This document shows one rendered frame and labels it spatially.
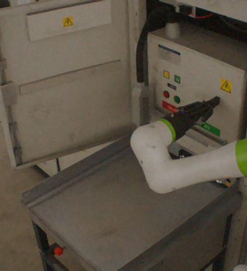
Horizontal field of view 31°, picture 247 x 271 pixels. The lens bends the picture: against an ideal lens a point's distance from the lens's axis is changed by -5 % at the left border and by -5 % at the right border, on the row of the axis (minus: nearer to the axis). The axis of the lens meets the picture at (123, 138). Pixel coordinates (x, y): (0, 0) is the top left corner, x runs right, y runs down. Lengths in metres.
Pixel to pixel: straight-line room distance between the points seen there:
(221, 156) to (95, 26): 0.82
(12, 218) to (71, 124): 1.18
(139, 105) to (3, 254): 1.40
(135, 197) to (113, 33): 0.69
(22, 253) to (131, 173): 1.12
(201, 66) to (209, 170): 0.50
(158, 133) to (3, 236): 1.73
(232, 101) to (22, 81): 0.85
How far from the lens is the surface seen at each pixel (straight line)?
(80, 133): 2.15
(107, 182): 1.97
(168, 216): 1.82
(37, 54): 1.90
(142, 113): 1.99
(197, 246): 1.88
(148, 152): 1.49
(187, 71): 1.84
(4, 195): 3.30
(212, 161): 1.41
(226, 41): 1.89
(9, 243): 2.96
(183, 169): 1.47
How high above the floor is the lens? 2.12
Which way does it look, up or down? 35 degrees down
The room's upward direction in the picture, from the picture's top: 3 degrees counter-clockwise
